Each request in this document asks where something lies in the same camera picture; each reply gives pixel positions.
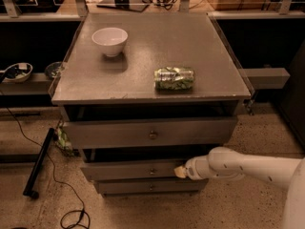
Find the grey top drawer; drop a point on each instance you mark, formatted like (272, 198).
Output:
(140, 125)

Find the black metal bar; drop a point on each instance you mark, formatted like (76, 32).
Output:
(28, 191)

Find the green bag on floor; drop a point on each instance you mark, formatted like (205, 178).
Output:
(62, 142)

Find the grey drawer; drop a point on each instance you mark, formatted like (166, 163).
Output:
(139, 162)
(140, 125)
(150, 185)

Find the white ceramic bowl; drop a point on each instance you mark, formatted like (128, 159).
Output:
(110, 41)

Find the black monitor stand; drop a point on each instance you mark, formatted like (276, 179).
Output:
(130, 5)

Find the dark green plate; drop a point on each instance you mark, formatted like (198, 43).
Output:
(54, 69)

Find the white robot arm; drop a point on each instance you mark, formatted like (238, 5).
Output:
(227, 164)

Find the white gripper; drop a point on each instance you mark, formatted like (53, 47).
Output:
(193, 169)

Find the grey wooden drawer cabinet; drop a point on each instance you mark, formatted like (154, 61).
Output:
(156, 40)

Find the grey bottom drawer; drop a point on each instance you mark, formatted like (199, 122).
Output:
(150, 185)

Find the grey low shelf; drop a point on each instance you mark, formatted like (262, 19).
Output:
(36, 84)

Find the white bowl on shelf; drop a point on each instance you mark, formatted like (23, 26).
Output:
(16, 73)

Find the green chip bag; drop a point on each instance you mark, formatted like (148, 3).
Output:
(173, 78)

